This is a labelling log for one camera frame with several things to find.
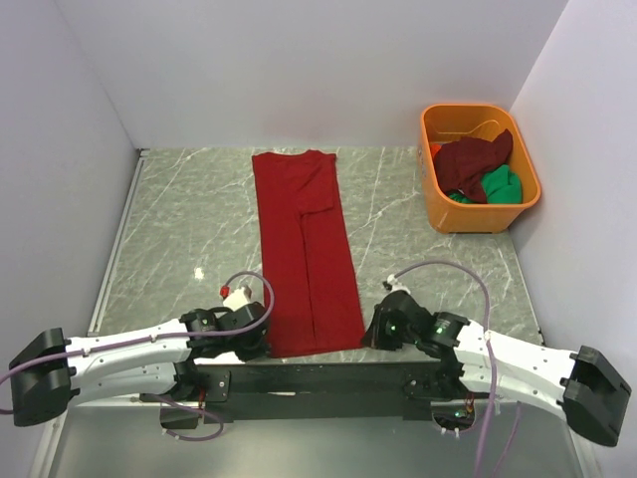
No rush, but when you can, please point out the bright red t shirt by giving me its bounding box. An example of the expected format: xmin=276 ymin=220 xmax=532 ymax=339
xmin=252 ymin=150 xmax=364 ymax=359

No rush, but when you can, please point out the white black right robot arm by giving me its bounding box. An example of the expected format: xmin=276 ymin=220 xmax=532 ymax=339
xmin=361 ymin=291 xmax=632 ymax=447

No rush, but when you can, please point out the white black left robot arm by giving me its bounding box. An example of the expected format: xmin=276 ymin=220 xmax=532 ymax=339
xmin=1 ymin=302 xmax=272 ymax=427

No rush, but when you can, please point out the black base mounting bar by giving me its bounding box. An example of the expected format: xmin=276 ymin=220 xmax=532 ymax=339
xmin=138 ymin=361 xmax=499 ymax=427

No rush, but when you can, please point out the orange plastic laundry basket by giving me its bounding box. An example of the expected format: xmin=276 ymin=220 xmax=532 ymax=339
xmin=419 ymin=104 xmax=541 ymax=234

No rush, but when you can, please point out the dark maroon t shirt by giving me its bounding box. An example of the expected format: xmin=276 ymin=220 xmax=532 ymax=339
xmin=433 ymin=129 xmax=514 ymax=204

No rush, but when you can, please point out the green t shirt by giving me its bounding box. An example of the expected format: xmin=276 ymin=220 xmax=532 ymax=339
xmin=444 ymin=164 xmax=523 ymax=204

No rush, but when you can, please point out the orange red garment in basket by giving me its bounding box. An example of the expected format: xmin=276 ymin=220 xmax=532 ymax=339
xmin=429 ymin=143 xmax=442 ymax=156

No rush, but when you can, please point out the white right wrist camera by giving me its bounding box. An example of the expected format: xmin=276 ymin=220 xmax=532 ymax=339
xmin=382 ymin=274 xmax=411 ymax=295

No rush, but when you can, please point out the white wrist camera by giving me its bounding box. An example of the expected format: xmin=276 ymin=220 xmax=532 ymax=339
xmin=382 ymin=274 xmax=411 ymax=295
xmin=220 ymin=285 xmax=252 ymax=311

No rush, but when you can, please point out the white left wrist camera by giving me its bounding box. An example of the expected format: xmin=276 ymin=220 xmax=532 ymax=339
xmin=220 ymin=285 xmax=252 ymax=311

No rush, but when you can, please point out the aluminium frame rail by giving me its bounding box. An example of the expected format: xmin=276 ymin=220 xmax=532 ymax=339
xmin=66 ymin=394 xmax=162 ymax=410

